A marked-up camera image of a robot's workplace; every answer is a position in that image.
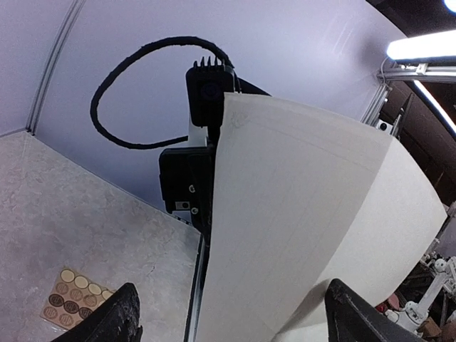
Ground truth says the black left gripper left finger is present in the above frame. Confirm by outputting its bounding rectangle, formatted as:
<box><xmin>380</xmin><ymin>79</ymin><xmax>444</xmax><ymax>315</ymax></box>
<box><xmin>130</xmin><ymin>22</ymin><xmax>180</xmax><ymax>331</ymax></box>
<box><xmin>52</xmin><ymin>282</ymin><xmax>143</xmax><ymax>342</ymax></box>

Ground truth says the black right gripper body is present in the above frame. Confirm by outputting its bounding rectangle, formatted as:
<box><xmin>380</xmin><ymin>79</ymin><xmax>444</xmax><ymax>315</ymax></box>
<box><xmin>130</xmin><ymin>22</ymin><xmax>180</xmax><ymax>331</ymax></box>
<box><xmin>159</xmin><ymin>146</ymin><xmax>215</xmax><ymax>235</ymax></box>

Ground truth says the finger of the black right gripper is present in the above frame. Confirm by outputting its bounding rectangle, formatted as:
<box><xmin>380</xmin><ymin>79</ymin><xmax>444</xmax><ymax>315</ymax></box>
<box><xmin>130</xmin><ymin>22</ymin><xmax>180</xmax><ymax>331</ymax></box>
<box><xmin>234</xmin><ymin>76</ymin><xmax>270</xmax><ymax>96</ymax></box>

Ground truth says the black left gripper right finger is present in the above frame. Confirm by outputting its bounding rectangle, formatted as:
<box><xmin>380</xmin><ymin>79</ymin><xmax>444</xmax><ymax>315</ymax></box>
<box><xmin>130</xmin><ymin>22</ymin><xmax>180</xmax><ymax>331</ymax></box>
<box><xmin>324</xmin><ymin>279</ymin><xmax>428</xmax><ymax>342</ymax></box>

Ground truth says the beige lined letter paper top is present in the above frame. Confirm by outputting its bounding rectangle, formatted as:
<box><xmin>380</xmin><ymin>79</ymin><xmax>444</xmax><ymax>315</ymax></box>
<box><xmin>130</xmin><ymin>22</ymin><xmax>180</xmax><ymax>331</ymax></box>
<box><xmin>196</xmin><ymin>93</ymin><xmax>447</xmax><ymax>342</ymax></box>

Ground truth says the brown sticker sheet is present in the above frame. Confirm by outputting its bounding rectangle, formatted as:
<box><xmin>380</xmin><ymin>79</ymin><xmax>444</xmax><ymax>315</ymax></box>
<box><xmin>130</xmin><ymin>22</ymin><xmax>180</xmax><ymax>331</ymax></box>
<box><xmin>40</xmin><ymin>267</ymin><xmax>115</xmax><ymax>331</ymax></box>

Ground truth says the bright ceiling light bar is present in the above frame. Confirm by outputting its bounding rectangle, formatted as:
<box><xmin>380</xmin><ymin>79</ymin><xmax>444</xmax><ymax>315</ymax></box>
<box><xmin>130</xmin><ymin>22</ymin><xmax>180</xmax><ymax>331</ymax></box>
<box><xmin>386</xmin><ymin>30</ymin><xmax>455</xmax><ymax>62</ymax></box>

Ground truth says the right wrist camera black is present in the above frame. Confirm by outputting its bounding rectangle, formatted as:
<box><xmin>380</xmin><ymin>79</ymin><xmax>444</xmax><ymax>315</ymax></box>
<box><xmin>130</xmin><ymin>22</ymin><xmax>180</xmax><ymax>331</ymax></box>
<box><xmin>185</xmin><ymin>57</ymin><xmax>235</xmax><ymax>128</ymax></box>

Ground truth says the black right camera cable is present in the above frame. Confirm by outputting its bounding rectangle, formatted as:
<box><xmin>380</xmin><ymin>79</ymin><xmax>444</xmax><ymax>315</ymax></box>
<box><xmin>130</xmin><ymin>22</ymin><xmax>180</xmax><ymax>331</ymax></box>
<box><xmin>90</xmin><ymin>35</ymin><xmax>234</xmax><ymax>150</ymax></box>

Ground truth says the right aluminium frame post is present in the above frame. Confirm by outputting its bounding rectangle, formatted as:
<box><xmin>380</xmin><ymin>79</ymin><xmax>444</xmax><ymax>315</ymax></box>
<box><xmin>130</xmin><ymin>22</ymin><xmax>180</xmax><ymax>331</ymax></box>
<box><xmin>359</xmin><ymin>56</ymin><xmax>396</xmax><ymax>129</ymax></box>

